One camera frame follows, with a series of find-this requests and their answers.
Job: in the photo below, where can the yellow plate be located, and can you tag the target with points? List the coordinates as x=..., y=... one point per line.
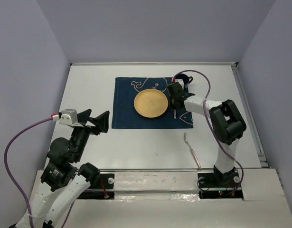
x=151, y=103

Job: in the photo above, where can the fork with pink handle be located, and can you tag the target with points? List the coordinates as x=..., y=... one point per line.
x=192, y=151

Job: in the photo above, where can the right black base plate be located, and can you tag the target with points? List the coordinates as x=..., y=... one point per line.
x=209, y=188

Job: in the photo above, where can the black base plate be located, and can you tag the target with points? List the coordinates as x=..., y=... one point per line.
x=103, y=188
x=209, y=188

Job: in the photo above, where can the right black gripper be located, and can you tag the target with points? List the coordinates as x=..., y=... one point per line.
x=171, y=103

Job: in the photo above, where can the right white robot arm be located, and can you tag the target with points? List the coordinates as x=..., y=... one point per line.
x=224, y=120

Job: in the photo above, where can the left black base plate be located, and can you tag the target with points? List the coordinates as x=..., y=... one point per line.
x=103, y=188

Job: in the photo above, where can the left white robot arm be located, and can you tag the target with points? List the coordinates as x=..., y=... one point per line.
x=61, y=183

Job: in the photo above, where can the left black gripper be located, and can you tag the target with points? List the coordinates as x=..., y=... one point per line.
x=102, y=121

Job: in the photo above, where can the dark blue cloth placemat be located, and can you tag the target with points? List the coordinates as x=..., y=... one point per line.
x=126, y=117

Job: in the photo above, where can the dark blue cup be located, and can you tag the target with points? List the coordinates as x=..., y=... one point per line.
x=186, y=79

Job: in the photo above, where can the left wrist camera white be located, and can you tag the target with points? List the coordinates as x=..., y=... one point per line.
x=66, y=117

